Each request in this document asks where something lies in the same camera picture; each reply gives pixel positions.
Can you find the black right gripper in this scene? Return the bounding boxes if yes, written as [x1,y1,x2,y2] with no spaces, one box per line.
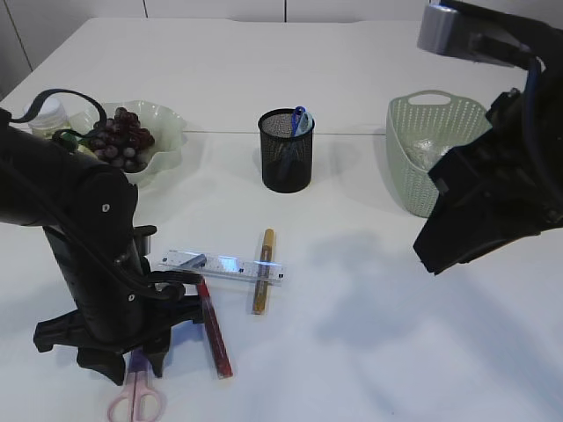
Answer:
[413,88,562,275]

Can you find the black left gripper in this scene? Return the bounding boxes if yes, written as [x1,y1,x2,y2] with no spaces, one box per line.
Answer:
[33,270,204,386]

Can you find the pink purple capped scissors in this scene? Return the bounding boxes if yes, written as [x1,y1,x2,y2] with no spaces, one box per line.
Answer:
[106,350,164,422]

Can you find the clear plastic sheet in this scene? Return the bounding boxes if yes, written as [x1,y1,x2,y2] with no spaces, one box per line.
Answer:
[405,138,451,171]

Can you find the blue capped scissors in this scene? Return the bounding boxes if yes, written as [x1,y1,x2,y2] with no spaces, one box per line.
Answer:
[276,105,316,179]

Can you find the dark purple grape bunch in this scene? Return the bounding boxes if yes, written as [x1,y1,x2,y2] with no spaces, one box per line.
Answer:
[86,106,155,173]

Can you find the yellow tea plastic bottle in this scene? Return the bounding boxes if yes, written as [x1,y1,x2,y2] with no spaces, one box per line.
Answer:
[27,97,97,159]

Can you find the right black blue robot arm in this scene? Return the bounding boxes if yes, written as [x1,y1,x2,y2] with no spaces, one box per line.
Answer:
[413,1,562,274]

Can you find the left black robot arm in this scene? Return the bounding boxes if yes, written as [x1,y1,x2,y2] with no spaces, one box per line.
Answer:
[1,112,202,384]

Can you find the red glitter pen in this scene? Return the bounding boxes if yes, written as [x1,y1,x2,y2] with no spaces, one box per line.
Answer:
[196,279,233,379]

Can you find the green plastic woven basket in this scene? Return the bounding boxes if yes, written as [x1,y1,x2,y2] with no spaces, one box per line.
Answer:
[385,90,491,218]

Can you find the silver glitter pen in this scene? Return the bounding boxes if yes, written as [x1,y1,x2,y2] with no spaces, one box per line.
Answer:
[178,254,207,270]

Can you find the gold glitter pen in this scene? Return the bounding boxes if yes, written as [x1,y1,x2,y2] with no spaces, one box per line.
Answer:
[252,229,275,315]

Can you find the clear plastic ruler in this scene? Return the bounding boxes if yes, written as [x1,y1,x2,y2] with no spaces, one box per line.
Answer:
[158,251,287,285]

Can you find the black mesh pen holder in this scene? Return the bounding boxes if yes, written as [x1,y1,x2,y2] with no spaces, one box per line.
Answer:
[258,106,315,193]

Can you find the green wavy glass plate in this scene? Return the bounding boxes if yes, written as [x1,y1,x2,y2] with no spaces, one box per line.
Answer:
[77,100,186,186]

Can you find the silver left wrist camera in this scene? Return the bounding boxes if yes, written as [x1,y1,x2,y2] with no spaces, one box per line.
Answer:
[133,225,157,256]

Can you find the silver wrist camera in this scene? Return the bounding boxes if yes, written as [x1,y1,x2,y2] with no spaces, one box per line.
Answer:
[417,1,562,69]
[133,225,157,256]

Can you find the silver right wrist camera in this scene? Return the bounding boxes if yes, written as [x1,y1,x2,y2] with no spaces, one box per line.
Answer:
[417,1,562,69]

